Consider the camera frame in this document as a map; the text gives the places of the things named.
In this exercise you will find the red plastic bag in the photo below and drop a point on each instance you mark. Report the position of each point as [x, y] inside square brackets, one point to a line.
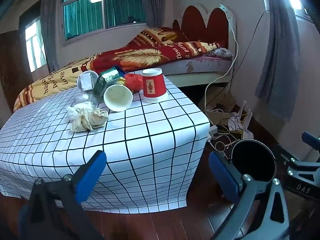
[133, 81]

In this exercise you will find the beige paper towel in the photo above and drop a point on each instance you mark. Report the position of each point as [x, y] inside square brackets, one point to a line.
[87, 121]

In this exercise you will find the brown cardboard box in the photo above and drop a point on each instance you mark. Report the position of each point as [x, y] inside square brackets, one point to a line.
[220, 116]

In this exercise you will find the green and white carton box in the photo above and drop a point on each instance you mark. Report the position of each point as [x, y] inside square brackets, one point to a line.
[107, 78]

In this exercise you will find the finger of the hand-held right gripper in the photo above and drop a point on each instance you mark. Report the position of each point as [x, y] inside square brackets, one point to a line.
[285, 153]
[310, 138]

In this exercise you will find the narrow bright window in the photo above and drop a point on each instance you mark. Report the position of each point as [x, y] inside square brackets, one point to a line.
[33, 45]

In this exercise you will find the white router with antennas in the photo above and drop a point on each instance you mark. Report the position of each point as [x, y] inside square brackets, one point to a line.
[247, 133]

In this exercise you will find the large window with green curtain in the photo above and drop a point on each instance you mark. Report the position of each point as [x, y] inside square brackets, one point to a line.
[82, 17]

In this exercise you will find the black trash bin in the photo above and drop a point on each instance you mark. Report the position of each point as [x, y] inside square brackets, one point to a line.
[252, 160]

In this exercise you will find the grey patterned curtain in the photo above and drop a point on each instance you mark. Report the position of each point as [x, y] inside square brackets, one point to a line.
[277, 67]

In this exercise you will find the white power strip on headboard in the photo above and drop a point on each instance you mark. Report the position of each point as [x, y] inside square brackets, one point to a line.
[225, 10]

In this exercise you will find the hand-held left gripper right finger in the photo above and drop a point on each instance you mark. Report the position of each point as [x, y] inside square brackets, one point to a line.
[222, 177]

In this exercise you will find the red and yellow printed blanket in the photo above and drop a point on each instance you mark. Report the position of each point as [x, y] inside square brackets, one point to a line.
[130, 57]

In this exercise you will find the white floor power strip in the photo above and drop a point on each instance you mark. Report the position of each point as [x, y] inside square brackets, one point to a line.
[212, 131]

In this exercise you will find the white tissue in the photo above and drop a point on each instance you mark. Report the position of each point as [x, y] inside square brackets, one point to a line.
[75, 111]

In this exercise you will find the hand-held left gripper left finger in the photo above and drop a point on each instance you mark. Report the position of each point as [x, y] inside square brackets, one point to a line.
[92, 175]

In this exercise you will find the floral pillow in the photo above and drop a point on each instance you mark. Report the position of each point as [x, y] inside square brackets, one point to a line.
[221, 52]

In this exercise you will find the clear plastic bag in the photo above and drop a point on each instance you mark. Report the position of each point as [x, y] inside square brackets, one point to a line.
[83, 97]

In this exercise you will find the bed with red heart headboard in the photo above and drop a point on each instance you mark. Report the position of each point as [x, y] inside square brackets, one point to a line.
[217, 25]

